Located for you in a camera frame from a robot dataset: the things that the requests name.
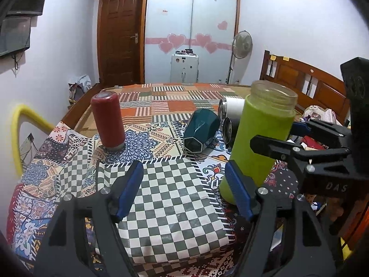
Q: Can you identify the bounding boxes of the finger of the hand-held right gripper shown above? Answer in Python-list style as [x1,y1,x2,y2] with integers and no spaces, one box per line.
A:
[250,135,351,177]
[291,120,353,151]

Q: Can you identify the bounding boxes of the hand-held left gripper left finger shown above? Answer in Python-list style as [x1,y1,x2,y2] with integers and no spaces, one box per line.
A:
[34,160,145,277]

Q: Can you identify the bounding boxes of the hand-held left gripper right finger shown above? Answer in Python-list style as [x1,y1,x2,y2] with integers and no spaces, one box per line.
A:
[225,159,339,277]

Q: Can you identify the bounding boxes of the green cup with clear rim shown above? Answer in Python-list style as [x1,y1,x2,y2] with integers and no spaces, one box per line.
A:
[218,80,299,204]

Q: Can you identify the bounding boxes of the silver steel cup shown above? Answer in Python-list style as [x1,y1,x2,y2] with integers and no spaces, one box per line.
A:
[223,117,240,151]

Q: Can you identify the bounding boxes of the white steel cup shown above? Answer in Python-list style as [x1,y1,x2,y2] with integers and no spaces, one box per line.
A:
[218,96,246,122]

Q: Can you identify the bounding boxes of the teal faceted cup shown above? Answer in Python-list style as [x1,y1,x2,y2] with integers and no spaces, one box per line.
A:
[183,109,221,158]

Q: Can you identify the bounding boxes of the red cylindrical cup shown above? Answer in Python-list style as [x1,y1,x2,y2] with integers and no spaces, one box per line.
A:
[90,90,126,151]

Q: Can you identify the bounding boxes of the floral pillow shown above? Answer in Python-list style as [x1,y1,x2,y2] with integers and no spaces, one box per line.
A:
[301,105,337,125]

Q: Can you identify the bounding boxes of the checkered cloth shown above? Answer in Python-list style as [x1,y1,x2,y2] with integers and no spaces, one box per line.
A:
[95,155,235,258]

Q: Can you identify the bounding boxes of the wooden bed headboard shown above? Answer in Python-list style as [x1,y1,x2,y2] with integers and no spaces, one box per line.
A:
[259,50,351,123]

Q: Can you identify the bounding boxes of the printed patchwork blanket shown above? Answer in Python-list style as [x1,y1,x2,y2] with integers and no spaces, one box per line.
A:
[6,118,302,277]

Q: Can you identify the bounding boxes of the striped patchwork bed sheet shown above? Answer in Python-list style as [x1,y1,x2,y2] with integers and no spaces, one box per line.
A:
[61,83,304,132]

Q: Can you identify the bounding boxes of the standing fan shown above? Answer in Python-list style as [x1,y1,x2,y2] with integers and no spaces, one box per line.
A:
[226,30,253,85]

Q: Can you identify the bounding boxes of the white power strip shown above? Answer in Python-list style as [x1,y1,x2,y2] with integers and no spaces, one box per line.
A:
[19,133,34,158]

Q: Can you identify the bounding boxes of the pile of clothes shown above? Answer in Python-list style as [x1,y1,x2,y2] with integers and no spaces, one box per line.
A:
[68,75,93,103]

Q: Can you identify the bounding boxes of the yellow foam tube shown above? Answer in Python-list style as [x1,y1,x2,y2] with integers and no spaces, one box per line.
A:
[10,104,56,177]

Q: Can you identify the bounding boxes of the wooden door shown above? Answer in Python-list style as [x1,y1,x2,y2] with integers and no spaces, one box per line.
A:
[97,0,145,86]

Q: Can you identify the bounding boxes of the wardrobe with heart stickers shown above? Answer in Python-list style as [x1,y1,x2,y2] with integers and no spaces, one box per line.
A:
[85,0,241,85]

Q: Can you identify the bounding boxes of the black hanging cable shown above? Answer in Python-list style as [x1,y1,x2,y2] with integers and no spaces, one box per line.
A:
[12,51,21,77]

